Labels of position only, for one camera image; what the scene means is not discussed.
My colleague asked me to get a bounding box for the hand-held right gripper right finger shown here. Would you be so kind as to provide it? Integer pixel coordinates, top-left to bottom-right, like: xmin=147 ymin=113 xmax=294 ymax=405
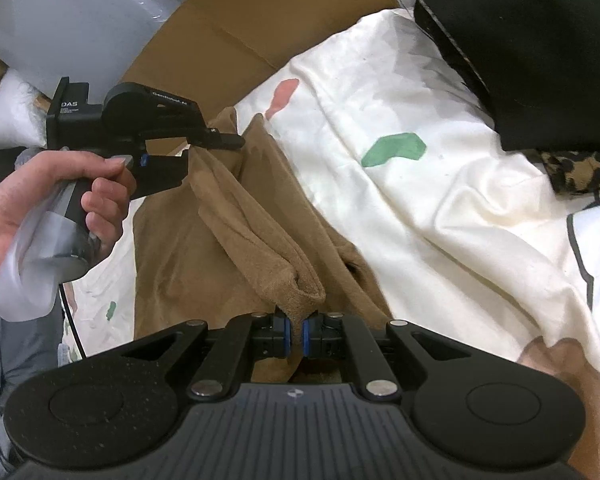
xmin=302 ymin=312 xmax=501 ymax=402

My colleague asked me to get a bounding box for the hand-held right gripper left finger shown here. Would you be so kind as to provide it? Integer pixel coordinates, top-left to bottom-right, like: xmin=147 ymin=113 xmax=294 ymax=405
xmin=95 ymin=310 xmax=293 ymax=402

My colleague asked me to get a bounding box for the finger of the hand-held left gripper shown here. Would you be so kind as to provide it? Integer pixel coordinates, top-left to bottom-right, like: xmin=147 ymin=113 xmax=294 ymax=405
xmin=187 ymin=128 xmax=246 ymax=150

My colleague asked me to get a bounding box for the brown t-shirt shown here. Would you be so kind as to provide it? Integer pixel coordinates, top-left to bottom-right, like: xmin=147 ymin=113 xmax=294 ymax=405
xmin=132 ymin=106 xmax=396 ymax=391

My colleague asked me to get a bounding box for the person's left hand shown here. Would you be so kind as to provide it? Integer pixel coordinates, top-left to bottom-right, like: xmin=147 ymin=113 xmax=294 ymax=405
xmin=0 ymin=151 xmax=137 ymax=301

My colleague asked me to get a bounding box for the white pillow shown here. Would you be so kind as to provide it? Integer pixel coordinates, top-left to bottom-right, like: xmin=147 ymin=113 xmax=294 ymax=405
xmin=0 ymin=67 xmax=51 ymax=151

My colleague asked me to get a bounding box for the large cardboard sheet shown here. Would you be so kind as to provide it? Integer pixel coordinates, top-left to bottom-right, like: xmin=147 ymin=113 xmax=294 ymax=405
xmin=120 ymin=0 xmax=401 ymax=156

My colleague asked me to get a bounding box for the cream printed blanket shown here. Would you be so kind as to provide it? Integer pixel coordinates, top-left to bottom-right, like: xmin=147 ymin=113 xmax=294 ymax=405
xmin=60 ymin=7 xmax=600 ymax=480

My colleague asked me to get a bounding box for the leopard print cloth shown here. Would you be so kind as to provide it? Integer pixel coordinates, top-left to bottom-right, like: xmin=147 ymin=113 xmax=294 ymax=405
xmin=537 ymin=149 xmax=600 ymax=196

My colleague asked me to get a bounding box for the black folded cloth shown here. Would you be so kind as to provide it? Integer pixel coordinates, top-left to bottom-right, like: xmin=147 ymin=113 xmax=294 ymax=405
xmin=370 ymin=0 xmax=600 ymax=153

